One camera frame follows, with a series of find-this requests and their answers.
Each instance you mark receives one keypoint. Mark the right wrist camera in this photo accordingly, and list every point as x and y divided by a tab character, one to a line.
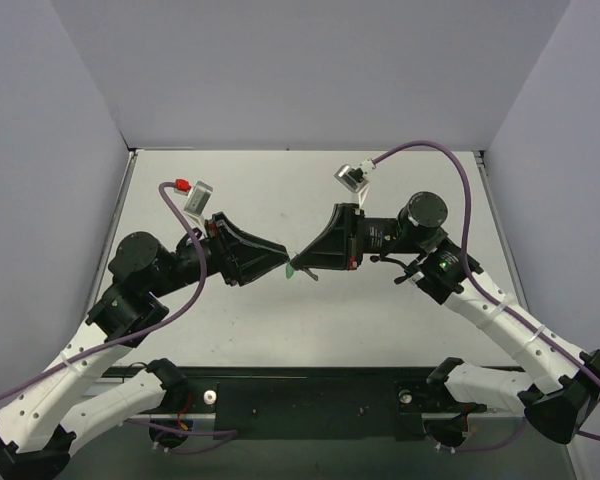
355	181

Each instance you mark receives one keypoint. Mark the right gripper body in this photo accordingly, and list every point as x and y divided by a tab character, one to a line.
353	237

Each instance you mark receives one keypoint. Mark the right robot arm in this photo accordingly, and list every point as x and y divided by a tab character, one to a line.
557	384

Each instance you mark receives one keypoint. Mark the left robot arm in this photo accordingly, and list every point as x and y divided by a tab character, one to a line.
49	421

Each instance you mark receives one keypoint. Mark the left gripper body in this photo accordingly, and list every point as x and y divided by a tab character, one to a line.
225	250

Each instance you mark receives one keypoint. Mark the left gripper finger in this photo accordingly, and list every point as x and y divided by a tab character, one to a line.
242	243
245	270

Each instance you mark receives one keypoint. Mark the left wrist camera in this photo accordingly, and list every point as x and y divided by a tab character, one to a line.
197	199

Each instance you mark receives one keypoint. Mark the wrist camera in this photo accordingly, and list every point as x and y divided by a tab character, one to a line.
355	181
197	199

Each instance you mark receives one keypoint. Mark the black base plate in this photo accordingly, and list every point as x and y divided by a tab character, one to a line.
320	403

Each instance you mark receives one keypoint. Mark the silver key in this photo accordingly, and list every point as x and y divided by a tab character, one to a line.
311	274

